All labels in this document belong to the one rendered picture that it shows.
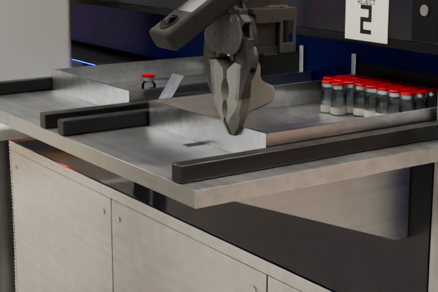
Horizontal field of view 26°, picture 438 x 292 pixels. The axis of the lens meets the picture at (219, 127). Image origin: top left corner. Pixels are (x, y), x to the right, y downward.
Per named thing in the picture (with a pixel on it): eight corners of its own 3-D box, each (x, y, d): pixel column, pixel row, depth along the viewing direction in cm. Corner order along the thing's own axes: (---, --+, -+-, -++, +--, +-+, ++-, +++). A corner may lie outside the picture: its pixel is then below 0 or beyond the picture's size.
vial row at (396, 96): (329, 105, 142) (330, 75, 141) (418, 126, 128) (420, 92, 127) (318, 107, 141) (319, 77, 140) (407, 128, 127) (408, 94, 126)
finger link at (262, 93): (280, 135, 113) (281, 57, 111) (240, 141, 109) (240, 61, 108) (264, 130, 115) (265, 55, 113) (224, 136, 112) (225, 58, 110)
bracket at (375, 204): (392, 231, 132) (395, 141, 129) (407, 237, 129) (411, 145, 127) (185, 282, 113) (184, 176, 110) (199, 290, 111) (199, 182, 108)
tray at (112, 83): (221, 72, 176) (221, 53, 176) (311, 92, 155) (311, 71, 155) (53, 90, 158) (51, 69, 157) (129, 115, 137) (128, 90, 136)
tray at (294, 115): (336, 100, 148) (336, 77, 148) (466, 128, 128) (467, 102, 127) (148, 125, 129) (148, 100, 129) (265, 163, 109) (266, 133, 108)
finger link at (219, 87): (264, 130, 115) (265, 55, 113) (224, 136, 112) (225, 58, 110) (249, 126, 118) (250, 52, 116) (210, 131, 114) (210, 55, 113)
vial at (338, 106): (338, 112, 138) (339, 81, 137) (349, 115, 136) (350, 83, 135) (327, 114, 136) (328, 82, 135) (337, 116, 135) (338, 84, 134)
